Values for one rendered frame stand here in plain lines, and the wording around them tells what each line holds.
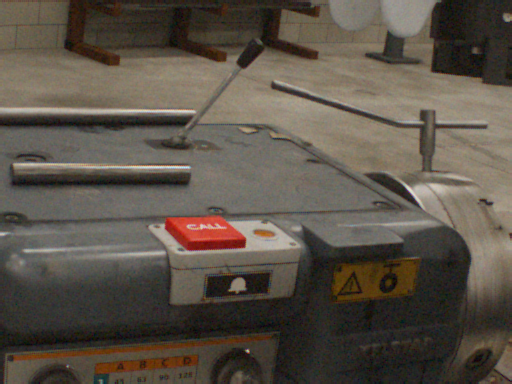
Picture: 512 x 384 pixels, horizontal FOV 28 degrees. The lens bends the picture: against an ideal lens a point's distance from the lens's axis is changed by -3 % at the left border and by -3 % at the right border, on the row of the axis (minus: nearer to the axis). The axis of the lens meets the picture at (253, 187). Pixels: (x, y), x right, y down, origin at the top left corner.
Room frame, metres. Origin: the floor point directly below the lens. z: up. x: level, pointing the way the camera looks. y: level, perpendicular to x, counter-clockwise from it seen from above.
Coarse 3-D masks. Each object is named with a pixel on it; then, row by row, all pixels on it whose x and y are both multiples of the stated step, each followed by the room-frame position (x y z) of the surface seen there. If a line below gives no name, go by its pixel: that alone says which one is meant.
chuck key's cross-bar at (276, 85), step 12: (276, 84) 1.31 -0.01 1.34; (288, 84) 1.32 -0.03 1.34; (300, 96) 1.32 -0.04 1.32; (312, 96) 1.32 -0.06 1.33; (324, 96) 1.33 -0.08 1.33; (336, 108) 1.34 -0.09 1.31; (348, 108) 1.34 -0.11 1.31; (360, 108) 1.35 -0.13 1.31; (384, 120) 1.36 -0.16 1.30; (396, 120) 1.37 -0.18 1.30; (408, 120) 1.38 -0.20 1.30; (420, 120) 1.39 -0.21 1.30; (444, 120) 1.40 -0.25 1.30
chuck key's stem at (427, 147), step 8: (424, 112) 1.39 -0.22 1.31; (432, 112) 1.39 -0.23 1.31; (424, 120) 1.39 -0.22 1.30; (432, 120) 1.39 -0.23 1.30; (424, 128) 1.38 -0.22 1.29; (432, 128) 1.38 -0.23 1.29; (424, 136) 1.38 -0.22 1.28; (432, 136) 1.38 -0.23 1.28; (424, 144) 1.38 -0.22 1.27; (432, 144) 1.38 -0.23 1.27; (424, 152) 1.38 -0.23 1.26; (432, 152) 1.38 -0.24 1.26; (424, 160) 1.38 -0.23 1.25; (424, 168) 1.38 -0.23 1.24
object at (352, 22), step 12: (336, 0) 0.55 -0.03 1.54; (348, 0) 0.55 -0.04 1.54; (360, 0) 0.55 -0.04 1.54; (372, 0) 0.55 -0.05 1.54; (336, 12) 0.55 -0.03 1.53; (348, 12) 0.55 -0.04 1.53; (360, 12) 0.55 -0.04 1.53; (372, 12) 0.55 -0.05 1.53; (348, 24) 0.55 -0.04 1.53; (360, 24) 0.55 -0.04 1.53
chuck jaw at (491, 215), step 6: (480, 204) 1.31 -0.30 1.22; (486, 210) 1.30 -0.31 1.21; (492, 210) 1.31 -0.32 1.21; (486, 216) 1.29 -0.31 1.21; (492, 216) 1.30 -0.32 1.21; (498, 216) 1.31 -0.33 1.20; (504, 216) 1.33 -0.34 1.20; (510, 216) 1.33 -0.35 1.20; (492, 222) 1.29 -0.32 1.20; (498, 222) 1.29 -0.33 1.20; (504, 222) 1.32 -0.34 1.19; (510, 222) 1.32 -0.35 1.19; (510, 228) 1.31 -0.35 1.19; (510, 234) 1.31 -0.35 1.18
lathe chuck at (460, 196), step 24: (456, 192) 1.31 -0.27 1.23; (480, 192) 1.33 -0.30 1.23; (456, 216) 1.26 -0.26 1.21; (480, 216) 1.28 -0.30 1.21; (480, 240) 1.25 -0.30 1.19; (504, 240) 1.27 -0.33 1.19; (480, 264) 1.23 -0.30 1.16; (504, 264) 1.24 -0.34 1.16; (480, 288) 1.21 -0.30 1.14; (504, 288) 1.23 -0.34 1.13; (480, 312) 1.21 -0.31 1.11; (504, 312) 1.23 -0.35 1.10; (480, 336) 1.21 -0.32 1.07; (504, 336) 1.23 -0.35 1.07; (456, 360) 1.20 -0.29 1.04
